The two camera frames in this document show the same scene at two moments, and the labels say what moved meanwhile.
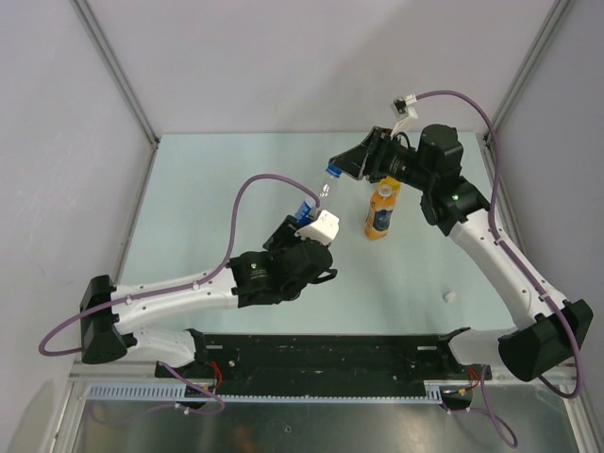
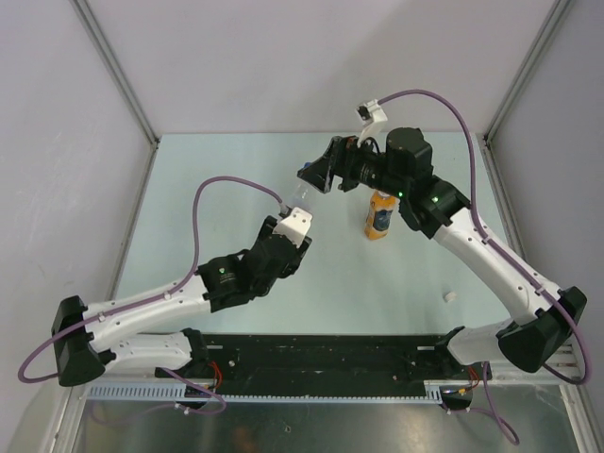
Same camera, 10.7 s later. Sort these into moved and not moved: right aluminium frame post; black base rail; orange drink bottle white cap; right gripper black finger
Moved: right gripper black finger
Not moved: right aluminium frame post; orange drink bottle white cap; black base rail
